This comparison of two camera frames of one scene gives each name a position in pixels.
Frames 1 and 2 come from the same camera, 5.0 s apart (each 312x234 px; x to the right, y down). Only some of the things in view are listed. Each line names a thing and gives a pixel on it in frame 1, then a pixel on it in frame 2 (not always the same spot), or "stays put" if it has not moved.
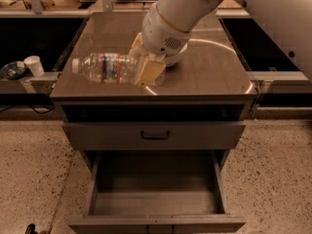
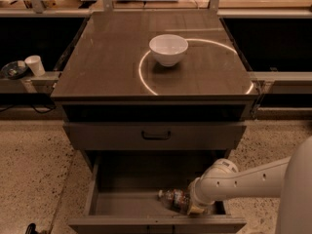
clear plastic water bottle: (107, 67) to (175, 198)
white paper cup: (35, 65) stays put
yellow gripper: (161, 35) to (195, 195)
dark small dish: (14, 70) stays put
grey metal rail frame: (37, 85) stays put
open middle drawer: (156, 191) stays put
